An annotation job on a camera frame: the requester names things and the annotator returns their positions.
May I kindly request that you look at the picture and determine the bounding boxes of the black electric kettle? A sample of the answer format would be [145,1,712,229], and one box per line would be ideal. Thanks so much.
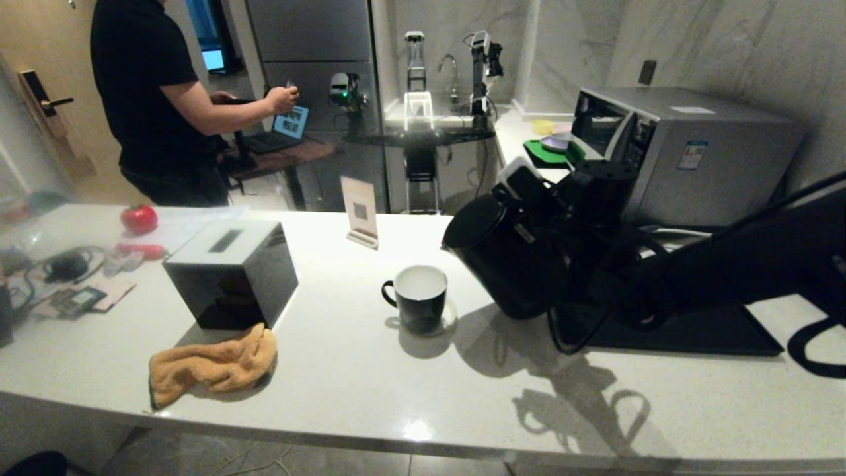
[442,195,569,321]

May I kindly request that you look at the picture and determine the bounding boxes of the green mat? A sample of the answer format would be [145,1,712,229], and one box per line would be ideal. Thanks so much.
[522,139,589,171]

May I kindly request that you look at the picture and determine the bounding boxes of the silver microwave oven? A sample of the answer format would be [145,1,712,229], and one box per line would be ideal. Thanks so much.
[572,86,804,229]

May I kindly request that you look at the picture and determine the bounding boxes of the black round tabletop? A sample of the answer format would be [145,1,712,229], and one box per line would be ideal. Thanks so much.
[344,126,496,149]

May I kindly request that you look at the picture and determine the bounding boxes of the chrome faucet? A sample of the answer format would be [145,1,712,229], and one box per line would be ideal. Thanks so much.
[436,53,461,106]

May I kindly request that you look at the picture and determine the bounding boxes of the black mug white inside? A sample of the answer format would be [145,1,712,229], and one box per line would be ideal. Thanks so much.
[381,266,448,333]

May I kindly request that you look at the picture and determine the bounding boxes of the black serving tray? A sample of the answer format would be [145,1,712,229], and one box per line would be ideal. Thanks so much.
[552,301,785,356]

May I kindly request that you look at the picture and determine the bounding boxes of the QR code table sign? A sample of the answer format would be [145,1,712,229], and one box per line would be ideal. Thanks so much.
[340,177,381,252]

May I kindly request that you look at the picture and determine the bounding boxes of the black device green light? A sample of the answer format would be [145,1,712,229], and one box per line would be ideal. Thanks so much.
[329,73,367,116]

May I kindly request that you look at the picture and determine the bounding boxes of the small wooden table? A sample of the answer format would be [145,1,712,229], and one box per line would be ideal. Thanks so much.
[221,138,338,212]

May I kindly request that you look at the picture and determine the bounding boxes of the open laptop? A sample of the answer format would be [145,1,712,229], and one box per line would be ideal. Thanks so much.
[245,104,311,156]

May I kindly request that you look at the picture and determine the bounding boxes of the grey refrigerator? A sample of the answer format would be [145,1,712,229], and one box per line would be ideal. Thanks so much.
[245,0,391,214]

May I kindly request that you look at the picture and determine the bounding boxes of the black tissue box white lid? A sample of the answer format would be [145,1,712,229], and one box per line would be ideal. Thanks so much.
[163,220,299,331]

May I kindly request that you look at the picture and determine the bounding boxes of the blue lit monitor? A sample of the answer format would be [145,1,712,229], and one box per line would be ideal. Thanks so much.
[185,0,242,75]

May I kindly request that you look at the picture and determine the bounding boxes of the orange cloth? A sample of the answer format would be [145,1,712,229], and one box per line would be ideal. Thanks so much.
[149,323,278,411]

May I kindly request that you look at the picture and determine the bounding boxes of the red chili pepper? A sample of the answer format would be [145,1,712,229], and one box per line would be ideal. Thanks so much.
[116,243,167,261]

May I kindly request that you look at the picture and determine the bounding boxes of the red tomato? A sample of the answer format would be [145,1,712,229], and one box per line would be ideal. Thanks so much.
[120,204,159,236]

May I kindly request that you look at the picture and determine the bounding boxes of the man in black shirt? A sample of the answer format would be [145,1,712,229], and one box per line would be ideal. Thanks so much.
[89,0,299,207]

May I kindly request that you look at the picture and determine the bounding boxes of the crumpled white wrapper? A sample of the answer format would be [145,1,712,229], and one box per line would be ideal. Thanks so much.
[102,253,146,278]

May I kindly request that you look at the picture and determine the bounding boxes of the dark green sachet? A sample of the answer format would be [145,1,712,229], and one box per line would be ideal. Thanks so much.
[50,288,108,320]

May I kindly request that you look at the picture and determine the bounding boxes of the black computer mouse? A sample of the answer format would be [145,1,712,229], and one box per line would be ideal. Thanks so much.
[46,255,90,284]

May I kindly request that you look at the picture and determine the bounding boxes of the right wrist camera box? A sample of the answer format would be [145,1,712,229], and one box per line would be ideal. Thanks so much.
[496,157,549,212]

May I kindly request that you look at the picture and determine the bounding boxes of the thick white power cable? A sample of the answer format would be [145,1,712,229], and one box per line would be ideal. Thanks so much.
[648,227,718,239]

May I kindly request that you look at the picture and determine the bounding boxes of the black table pedestal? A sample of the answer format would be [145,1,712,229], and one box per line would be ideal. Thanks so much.
[403,147,440,216]

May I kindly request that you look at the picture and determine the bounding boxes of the white glowing frame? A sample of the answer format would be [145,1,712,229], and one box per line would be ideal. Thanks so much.
[403,91,434,132]

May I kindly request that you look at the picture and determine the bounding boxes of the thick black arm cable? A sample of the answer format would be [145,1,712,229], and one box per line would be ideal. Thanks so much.
[787,316,846,379]

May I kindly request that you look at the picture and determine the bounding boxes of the black door lock handle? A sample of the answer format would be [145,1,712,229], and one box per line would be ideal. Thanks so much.
[19,69,75,123]

